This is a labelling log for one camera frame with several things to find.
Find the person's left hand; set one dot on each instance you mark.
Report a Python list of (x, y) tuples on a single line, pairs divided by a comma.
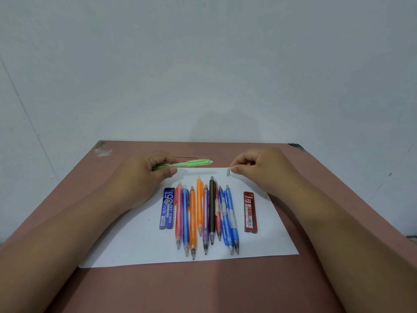
[(136, 182)]

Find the person's right hand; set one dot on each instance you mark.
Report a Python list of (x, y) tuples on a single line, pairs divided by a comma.
[(267, 172)]

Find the person's right thumb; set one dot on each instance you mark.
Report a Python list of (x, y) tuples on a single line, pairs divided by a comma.
[(242, 171)]

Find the person's left thumb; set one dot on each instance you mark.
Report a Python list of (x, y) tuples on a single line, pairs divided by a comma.
[(166, 172)]

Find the green mechanical pencil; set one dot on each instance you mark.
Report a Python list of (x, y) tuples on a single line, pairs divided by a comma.
[(192, 163)]

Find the person's right forearm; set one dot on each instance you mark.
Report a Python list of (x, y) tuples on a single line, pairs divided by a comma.
[(345, 250)]

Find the person's left forearm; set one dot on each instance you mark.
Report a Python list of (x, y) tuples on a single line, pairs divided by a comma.
[(55, 244)]

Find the blue pencil lead case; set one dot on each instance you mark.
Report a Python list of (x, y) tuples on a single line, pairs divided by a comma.
[(167, 211)]

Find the red pencil lead case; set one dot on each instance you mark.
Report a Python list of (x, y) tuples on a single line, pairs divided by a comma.
[(250, 213)]

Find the row of colourful mechanical pencils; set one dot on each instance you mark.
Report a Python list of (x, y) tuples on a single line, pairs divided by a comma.
[(193, 218)]

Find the black table corner cap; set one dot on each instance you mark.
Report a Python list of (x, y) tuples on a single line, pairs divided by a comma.
[(297, 146)]

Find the white paper sheet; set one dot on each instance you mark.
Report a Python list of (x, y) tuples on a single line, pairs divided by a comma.
[(130, 244)]

